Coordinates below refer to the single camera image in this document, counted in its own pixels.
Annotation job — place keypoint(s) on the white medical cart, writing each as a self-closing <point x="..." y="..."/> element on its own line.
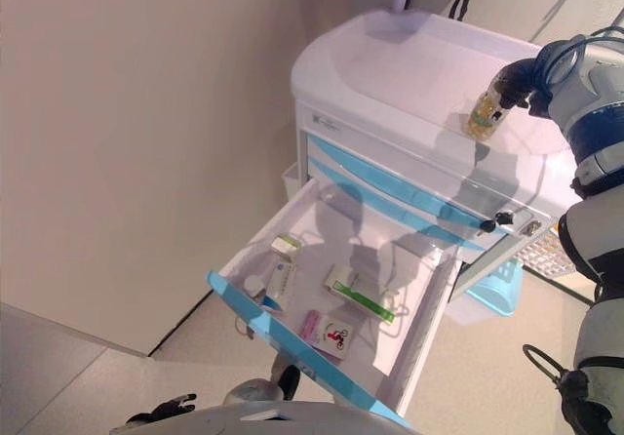
<point x="390" y="64"/>

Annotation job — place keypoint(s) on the white perforated basket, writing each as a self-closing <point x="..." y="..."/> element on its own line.
<point x="546" y="254"/>

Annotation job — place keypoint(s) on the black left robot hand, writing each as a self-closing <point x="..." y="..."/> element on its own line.
<point x="166" y="409"/>

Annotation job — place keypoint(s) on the waste bin with blue lid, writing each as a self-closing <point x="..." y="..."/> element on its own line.
<point x="492" y="293"/>

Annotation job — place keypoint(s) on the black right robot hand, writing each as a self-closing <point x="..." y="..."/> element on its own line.
<point x="521" y="81"/>

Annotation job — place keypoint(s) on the silver left robot leg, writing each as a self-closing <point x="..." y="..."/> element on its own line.
<point x="248" y="391"/>

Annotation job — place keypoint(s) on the large green white medicine box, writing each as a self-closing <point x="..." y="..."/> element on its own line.
<point x="361" y="298"/>

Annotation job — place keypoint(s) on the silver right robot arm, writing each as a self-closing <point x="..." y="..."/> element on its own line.
<point x="599" y="113"/>

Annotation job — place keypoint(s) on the blue front cart drawer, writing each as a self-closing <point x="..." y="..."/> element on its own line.
<point x="292" y="342"/>

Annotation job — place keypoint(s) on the white cart side bin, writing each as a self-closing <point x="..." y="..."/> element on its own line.
<point x="290" y="176"/>

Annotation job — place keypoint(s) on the pink blister pack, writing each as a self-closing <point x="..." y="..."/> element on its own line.
<point x="312" y="326"/>

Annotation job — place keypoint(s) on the white blue medicine box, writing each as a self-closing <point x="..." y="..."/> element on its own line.
<point x="282" y="284"/>

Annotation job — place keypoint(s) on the small white bottle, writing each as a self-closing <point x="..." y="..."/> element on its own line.
<point x="254" y="286"/>

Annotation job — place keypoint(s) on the grey robot torso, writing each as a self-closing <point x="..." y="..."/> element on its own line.
<point x="253" y="423"/>

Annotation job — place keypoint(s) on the white card red figure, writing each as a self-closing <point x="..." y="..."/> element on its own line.
<point x="335" y="338"/>

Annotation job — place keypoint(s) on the small green white medicine box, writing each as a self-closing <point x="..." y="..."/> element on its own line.
<point x="286" y="246"/>

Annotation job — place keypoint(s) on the yellow pill bottle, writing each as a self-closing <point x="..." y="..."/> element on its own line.
<point x="482" y="118"/>

